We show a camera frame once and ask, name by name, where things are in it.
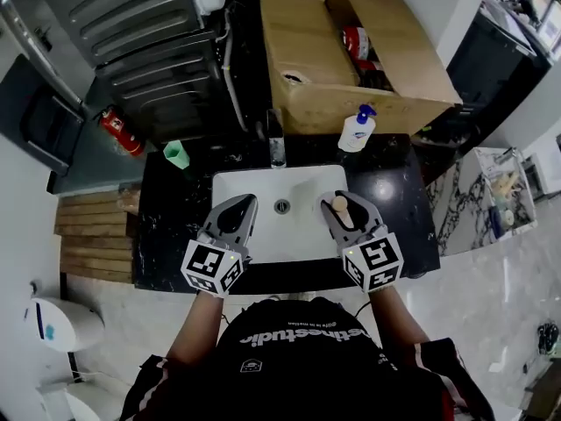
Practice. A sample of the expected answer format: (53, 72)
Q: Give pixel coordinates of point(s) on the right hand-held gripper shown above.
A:
(372, 261)

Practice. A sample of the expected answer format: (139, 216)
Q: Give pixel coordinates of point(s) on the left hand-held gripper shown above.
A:
(210, 265)

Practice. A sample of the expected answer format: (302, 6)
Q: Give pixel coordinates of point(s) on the white bottle with blue pump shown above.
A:
(354, 134)

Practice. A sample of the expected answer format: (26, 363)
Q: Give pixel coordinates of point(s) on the person's left forearm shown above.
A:
(195, 331)

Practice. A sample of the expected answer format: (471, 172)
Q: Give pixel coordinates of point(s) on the person's right forearm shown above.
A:
(396, 318)

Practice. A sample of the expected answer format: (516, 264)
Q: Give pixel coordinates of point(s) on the sink drain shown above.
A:
(282, 205)

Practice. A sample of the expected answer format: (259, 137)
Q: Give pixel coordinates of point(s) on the black marble sink counter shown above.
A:
(394, 200)

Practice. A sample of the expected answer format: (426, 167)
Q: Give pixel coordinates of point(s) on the white sink basin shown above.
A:
(285, 239)

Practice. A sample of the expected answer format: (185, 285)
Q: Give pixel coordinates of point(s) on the beige cylindrical stick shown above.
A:
(342, 211)

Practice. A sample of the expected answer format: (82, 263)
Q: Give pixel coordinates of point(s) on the chrome faucet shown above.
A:
(276, 143)

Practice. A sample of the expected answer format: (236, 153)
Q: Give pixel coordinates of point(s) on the green plastic cup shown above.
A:
(177, 155)

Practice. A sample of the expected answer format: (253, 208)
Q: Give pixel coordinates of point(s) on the white marble cabinet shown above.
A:
(482, 200)

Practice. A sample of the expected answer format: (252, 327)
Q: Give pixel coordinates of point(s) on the red fire extinguisher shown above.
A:
(120, 132)

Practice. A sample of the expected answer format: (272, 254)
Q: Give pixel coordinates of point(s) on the wooden slat pallet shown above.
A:
(94, 235)

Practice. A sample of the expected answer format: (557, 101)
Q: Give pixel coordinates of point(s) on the person's black shirt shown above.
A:
(307, 366)

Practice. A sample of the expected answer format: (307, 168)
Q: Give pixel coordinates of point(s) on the large cardboard box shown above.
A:
(307, 51)

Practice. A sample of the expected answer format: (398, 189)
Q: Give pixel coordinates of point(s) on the red can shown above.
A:
(357, 42)

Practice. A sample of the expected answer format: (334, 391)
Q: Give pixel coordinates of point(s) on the grey ribbed appliance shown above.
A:
(144, 51)

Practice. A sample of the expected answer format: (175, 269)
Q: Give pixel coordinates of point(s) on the white round bin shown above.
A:
(66, 323)

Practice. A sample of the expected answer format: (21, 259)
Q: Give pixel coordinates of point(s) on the black cabinet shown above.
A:
(495, 64)

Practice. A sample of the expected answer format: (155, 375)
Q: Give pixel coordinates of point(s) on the dark grey box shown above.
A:
(39, 116)

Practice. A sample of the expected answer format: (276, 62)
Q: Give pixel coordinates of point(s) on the metal rail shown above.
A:
(35, 46)

